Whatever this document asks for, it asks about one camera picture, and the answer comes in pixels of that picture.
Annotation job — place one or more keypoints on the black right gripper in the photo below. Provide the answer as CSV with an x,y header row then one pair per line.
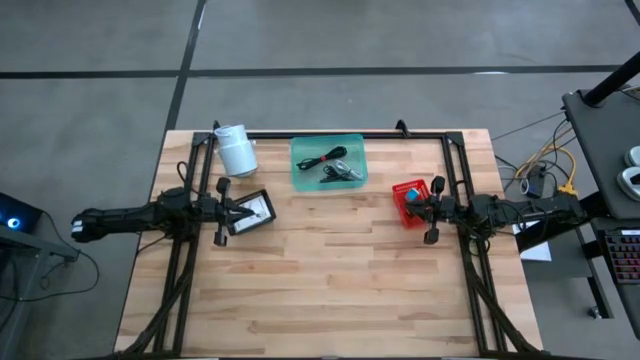
x,y
440,210

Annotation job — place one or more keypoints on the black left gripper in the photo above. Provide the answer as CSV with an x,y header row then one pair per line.
x,y
217,212

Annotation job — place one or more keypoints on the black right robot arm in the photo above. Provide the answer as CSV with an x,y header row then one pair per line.
x,y
540,212

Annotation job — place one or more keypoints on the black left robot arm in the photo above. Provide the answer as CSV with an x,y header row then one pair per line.
x,y
125,217

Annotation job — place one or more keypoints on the teal translucent plastic bin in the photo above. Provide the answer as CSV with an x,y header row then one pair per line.
x,y
305,180

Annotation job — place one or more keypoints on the red plastic basket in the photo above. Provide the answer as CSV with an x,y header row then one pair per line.
x,y
399,192

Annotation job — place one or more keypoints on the black plastic basket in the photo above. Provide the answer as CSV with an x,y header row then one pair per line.
x,y
267,197

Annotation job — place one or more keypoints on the white cylinder device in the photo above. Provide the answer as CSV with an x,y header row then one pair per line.
x,y
236,150

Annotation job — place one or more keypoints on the black power box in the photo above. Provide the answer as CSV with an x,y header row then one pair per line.
x,y
537,181

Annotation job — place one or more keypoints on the white paper sheet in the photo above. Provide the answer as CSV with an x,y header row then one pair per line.
x,y
537,252

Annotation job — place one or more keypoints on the black side table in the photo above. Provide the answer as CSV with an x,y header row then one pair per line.
x,y
605,150

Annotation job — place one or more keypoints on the backlit black keyboard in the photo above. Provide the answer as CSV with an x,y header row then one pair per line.
x,y
625,257

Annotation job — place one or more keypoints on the white rounded device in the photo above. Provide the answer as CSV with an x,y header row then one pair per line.
x,y
634,156
631,184

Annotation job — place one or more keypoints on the grey desk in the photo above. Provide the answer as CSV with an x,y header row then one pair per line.
x,y
25,260

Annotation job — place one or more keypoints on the black keyboard desk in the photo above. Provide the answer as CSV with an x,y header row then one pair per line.
x,y
625,300

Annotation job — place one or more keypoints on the computer with blue light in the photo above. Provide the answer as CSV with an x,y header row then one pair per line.
x,y
15,212

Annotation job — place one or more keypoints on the black slanted pole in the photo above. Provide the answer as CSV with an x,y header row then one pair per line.
x,y
610,82

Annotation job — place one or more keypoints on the black frame clamp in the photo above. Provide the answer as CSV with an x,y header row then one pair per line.
x,y
401,128
216,126

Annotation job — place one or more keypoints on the black aluminium table frame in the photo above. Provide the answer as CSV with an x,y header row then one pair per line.
x,y
270,135

